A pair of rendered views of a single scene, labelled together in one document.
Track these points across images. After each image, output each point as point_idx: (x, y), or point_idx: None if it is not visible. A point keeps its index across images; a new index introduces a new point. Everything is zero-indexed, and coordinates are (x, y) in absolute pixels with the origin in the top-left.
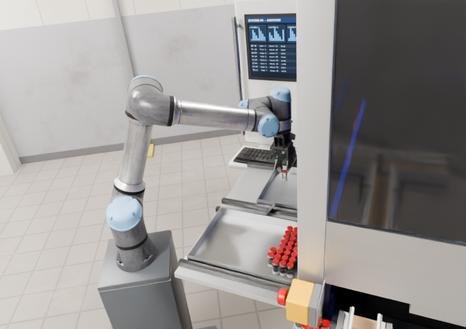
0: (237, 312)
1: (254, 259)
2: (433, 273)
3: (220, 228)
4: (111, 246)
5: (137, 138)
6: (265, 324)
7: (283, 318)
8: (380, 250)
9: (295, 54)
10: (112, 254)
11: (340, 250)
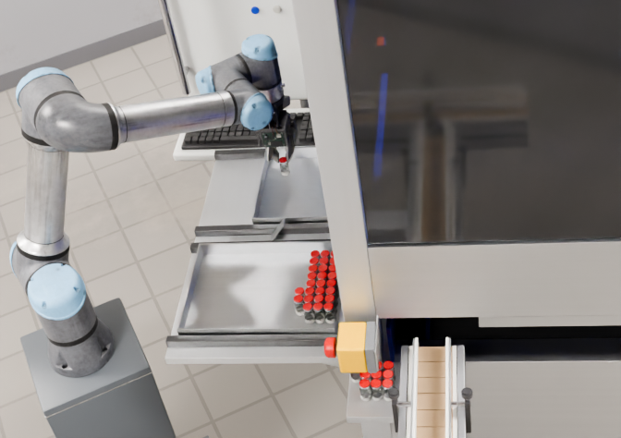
0: (239, 405)
1: (274, 311)
2: (493, 277)
3: (209, 277)
4: (31, 346)
5: (52, 172)
6: (292, 410)
7: (321, 393)
8: (433, 267)
9: None
10: (41, 358)
11: (389, 276)
